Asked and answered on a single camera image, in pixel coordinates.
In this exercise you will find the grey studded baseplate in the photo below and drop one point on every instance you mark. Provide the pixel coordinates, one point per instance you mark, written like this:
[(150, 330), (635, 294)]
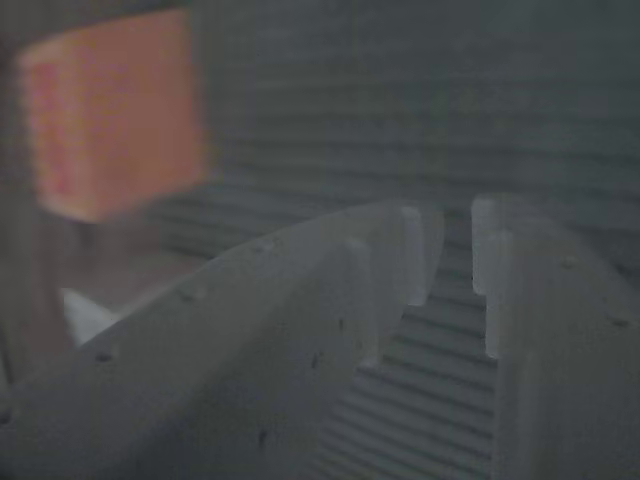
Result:
[(400, 125)]

